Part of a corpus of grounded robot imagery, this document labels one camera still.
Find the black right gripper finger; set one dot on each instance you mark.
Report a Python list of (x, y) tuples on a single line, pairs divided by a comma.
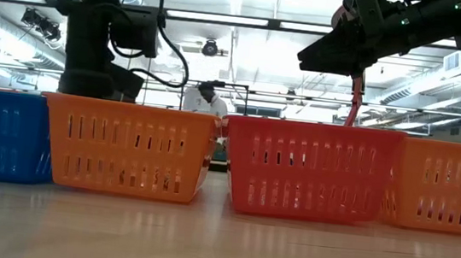
[(332, 58)]

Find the red plastic basket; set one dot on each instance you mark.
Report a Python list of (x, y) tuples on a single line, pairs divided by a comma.
[(311, 176)]

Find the orange plastic basket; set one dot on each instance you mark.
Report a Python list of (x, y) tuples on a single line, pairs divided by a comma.
[(124, 156), (443, 190)]

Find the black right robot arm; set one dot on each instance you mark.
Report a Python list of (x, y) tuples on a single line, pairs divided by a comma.
[(440, 13)]

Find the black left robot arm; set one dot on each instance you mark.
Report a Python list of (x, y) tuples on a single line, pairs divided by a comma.
[(89, 45)]

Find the red desk lamp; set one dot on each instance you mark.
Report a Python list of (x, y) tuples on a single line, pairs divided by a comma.
[(356, 99)]

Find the overhead light bar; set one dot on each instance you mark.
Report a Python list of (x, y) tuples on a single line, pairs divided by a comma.
[(273, 23)]

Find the white air vent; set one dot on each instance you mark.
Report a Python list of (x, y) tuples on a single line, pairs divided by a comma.
[(452, 61)]

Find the person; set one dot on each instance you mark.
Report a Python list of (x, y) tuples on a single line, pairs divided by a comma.
[(216, 104)]

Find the black ceiling-mounted device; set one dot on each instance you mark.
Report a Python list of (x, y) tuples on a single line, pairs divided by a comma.
[(41, 25)]

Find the black ceiling camera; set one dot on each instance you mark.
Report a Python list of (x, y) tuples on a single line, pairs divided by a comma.
[(210, 48)]

